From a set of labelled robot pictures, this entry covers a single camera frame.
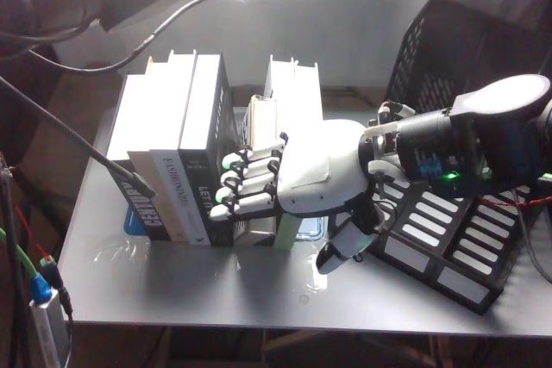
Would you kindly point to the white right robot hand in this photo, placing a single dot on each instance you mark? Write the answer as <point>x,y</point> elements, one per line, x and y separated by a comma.
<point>319,165</point>

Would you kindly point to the checkerboard cover book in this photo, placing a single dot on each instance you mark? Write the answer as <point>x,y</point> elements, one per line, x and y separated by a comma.
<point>261,122</point>

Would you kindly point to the clear tape patch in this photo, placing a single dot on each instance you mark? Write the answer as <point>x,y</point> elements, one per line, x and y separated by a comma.
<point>315,277</point>
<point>112,251</point>

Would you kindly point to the black Let It Be book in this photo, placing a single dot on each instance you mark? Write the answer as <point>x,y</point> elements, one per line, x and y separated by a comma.
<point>200,105</point>

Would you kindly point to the black plastic mesh basket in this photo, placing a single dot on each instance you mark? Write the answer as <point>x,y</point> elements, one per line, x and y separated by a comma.
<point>448,234</point>

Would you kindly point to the white Fashionpedia book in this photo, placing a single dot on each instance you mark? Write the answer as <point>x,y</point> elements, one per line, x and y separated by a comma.
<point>177,105</point>

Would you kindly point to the black Century book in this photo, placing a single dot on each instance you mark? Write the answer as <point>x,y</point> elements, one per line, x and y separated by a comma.
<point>129,118</point>

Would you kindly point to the grey adapter blue plug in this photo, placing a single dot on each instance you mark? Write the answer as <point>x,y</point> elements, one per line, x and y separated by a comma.
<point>47,329</point>

